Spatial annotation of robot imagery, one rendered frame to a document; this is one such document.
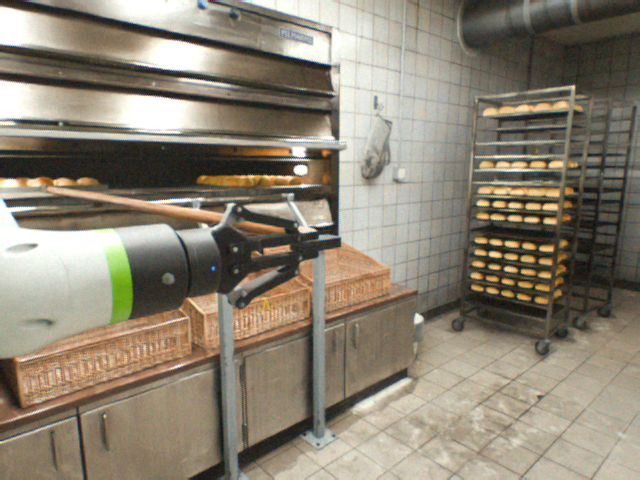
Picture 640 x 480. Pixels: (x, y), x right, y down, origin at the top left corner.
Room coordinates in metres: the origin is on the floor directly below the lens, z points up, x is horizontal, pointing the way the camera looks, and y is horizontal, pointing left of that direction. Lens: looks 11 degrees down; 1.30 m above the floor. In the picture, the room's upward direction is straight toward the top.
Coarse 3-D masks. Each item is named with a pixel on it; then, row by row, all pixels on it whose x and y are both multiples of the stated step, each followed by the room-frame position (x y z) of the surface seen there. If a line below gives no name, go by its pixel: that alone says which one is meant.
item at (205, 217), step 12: (60, 192) 1.77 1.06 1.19; (72, 192) 1.66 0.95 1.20; (84, 192) 1.57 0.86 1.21; (120, 204) 1.31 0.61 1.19; (132, 204) 1.25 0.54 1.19; (144, 204) 1.19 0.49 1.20; (156, 204) 1.15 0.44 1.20; (168, 216) 1.10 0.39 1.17; (180, 216) 1.04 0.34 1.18; (192, 216) 1.00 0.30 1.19; (204, 216) 0.96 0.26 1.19; (216, 216) 0.93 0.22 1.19; (240, 228) 0.86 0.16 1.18; (252, 228) 0.83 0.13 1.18; (264, 228) 0.80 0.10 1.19; (276, 228) 0.78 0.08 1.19; (300, 228) 0.74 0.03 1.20
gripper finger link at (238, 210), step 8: (224, 208) 0.50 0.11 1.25; (232, 208) 0.49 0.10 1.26; (240, 208) 0.49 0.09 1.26; (240, 216) 0.49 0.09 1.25; (248, 216) 0.50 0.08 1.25; (256, 216) 0.50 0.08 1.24; (264, 216) 0.51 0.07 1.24; (272, 216) 0.52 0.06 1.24; (272, 224) 0.52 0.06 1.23; (280, 224) 0.53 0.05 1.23; (288, 224) 0.54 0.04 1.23; (296, 224) 0.54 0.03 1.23
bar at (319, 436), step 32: (320, 256) 1.86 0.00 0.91; (320, 288) 1.86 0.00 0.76; (224, 320) 1.54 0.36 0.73; (320, 320) 1.86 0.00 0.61; (224, 352) 1.54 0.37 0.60; (320, 352) 1.86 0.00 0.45; (224, 384) 1.54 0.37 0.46; (320, 384) 1.86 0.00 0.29; (224, 416) 1.55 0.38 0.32; (320, 416) 1.86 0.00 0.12; (224, 448) 1.56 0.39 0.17; (320, 448) 1.79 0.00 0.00
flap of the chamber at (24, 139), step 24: (0, 144) 1.59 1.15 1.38; (24, 144) 1.63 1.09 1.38; (48, 144) 1.68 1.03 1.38; (72, 144) 1.72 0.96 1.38; (96, 144) 1.77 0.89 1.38; (120, 144) 1.82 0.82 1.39; (144, 144) 1.87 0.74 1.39; (168, 144) 1.93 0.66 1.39; (192, 144) 1.99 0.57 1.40; (216, 144) 2.05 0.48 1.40; (240, 144) 2.13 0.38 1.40; (264, 144) 2.22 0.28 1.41; (288, 144) 2.32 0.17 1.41; (312, 144) 2.43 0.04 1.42; (336, 144) 2.56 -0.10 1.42
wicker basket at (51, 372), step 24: (168, 312) 1.68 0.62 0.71; (72, 336) 1.64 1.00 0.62; (96, 336) 1.70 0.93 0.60; (120, 336) 1.38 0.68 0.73; (144, 336) 1.45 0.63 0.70; (168, 336) 1.50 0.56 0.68; (0, 360) 1.47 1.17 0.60; (24, 360) 1.20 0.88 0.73; (48, 360) 1.24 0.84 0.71; (72, 360) 1.29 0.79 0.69; (96, 360) 1.49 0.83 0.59; (120, 360) 1.49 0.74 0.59; (144, 360) 1.44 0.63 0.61; (168, 360) 1.50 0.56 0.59; (24, 384) 1.32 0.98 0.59; (48, 384) 1.24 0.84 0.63; (72, 384) 1.28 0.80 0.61
